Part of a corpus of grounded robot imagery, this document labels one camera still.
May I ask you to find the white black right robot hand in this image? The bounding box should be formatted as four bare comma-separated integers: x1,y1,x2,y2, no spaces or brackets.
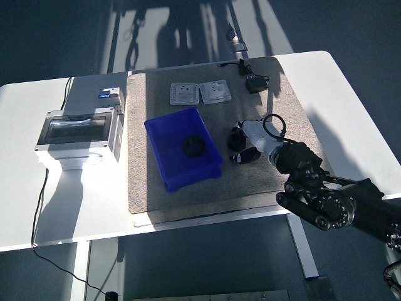
228,119,285,166

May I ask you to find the small black hex nut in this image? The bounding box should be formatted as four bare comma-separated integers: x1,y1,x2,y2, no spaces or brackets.
227,131,249,152

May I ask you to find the large black hex nut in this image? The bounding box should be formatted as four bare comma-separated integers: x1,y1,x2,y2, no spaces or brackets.
181,134,206,159

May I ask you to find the blue plastic box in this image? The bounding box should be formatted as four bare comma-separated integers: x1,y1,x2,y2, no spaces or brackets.
143,107,224,194

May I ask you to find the black power adapter plug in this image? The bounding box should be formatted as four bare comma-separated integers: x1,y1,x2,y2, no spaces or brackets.
245,75,270,95

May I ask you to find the grey-brown mat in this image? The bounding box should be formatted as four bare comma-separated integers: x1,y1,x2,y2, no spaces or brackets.
126,55,338,227

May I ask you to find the white socket panel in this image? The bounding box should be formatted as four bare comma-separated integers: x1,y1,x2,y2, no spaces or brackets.
198,78,233,105
169,82,201,106

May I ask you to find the white table leg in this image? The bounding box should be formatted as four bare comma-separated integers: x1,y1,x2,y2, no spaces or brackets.
70,241,91,301
286,214,320,280

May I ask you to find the grey table foot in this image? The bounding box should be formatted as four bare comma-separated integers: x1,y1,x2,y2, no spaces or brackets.
303,275,338,301

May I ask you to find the black adapter cord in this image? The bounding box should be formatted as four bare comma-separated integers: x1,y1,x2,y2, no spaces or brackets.
218,58,271,83

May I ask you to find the silver metal bracket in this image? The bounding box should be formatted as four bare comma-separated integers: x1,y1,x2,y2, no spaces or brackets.
224,22,248,53

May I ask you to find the white enclosure with clear lid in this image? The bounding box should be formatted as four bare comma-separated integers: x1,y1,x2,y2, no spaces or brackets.
33,105,126,172

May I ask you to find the long black power cable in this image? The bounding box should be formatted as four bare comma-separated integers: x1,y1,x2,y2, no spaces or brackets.
30,76,110,295

